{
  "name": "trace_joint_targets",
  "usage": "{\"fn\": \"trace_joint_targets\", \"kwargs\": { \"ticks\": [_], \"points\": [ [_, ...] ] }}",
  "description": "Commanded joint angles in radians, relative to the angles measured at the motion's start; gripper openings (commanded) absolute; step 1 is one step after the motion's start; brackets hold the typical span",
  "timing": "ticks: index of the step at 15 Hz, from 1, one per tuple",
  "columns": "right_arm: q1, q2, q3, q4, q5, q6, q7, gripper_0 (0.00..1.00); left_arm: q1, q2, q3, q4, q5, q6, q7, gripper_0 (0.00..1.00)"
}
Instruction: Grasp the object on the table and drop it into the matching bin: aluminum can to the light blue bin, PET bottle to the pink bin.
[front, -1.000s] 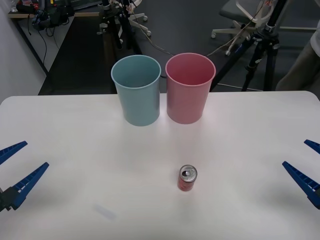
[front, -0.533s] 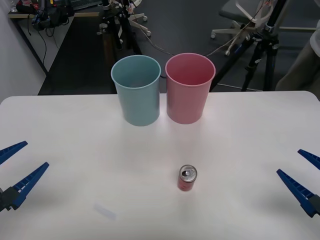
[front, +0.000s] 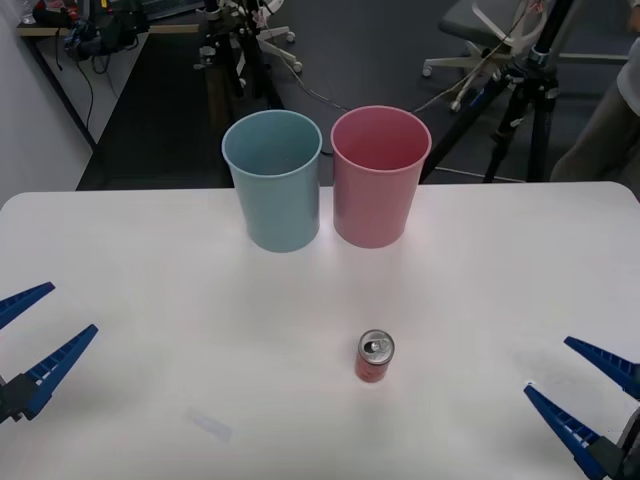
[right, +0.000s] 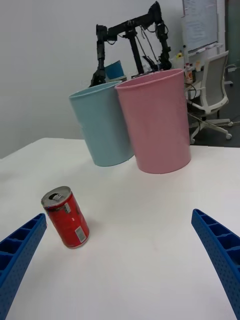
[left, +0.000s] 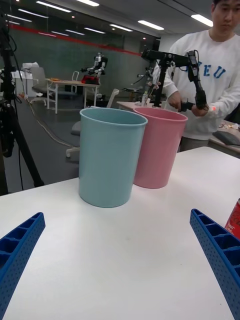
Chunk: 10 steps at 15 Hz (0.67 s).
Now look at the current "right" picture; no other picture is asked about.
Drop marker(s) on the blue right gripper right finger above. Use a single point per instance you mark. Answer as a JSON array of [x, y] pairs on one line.
[[220, 250]]

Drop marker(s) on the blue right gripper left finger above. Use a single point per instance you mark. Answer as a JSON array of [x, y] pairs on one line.
[[17, 252]]

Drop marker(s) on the red drink can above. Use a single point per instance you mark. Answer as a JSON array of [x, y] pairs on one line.
[[67, 220]]

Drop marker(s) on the pink plastic bin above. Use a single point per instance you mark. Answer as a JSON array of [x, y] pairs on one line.
[[155, 120]]

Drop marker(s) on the pale blue plastic bin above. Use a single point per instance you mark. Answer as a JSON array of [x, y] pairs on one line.
[[102, 125]]

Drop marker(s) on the white office chair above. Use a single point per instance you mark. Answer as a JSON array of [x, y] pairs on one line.
[[212, 92]]

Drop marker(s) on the blue box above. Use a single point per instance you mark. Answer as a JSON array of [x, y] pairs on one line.
[[114, 70]]

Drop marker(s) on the whiteboard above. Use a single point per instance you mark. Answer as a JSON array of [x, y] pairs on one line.
[[200, 25]]

